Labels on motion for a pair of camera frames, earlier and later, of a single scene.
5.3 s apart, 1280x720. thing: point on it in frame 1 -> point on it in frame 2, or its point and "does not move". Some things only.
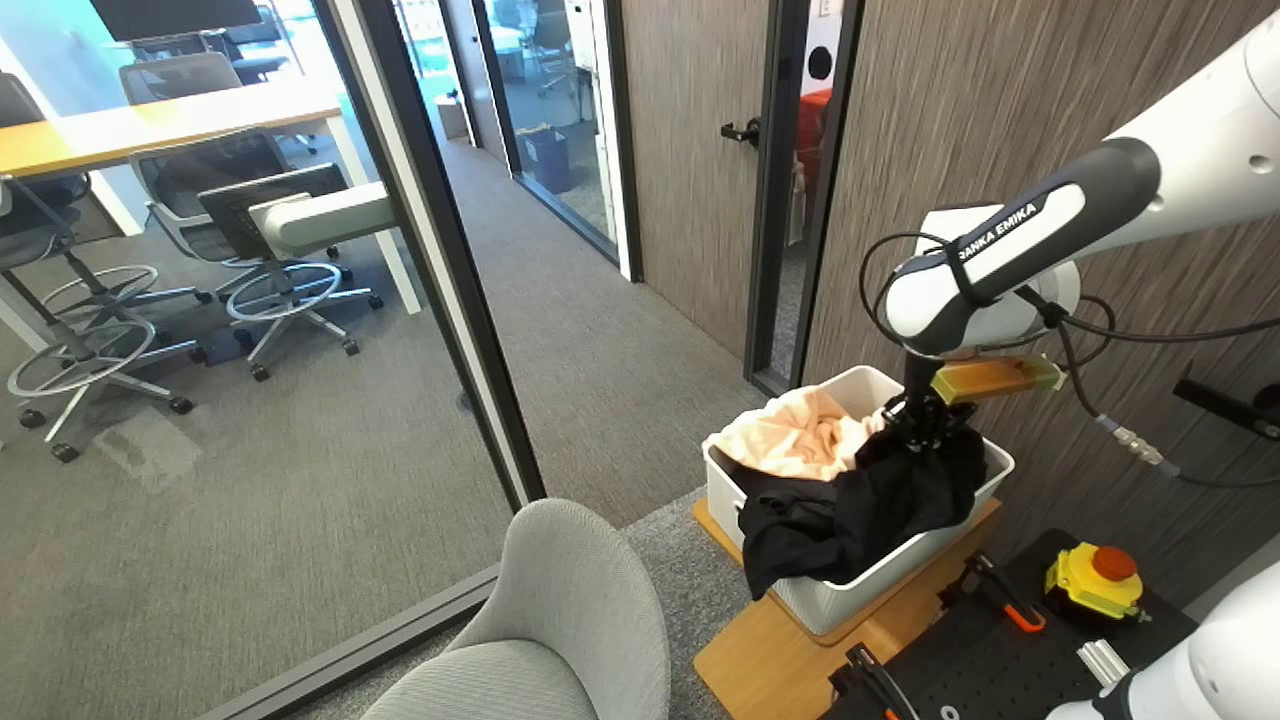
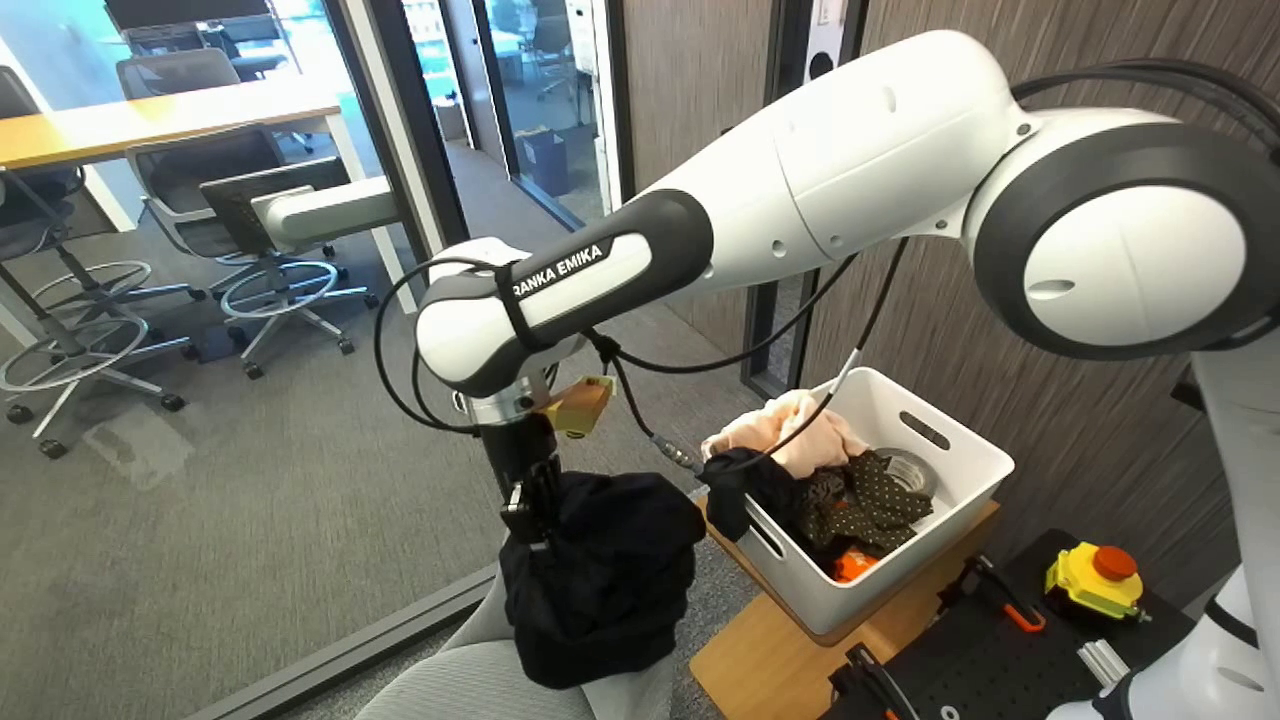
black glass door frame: [381, 48] does not move
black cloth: [823, 527] -> [602, 579]
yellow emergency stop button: [1100, 579] does not move
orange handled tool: [1019, 615] does not move
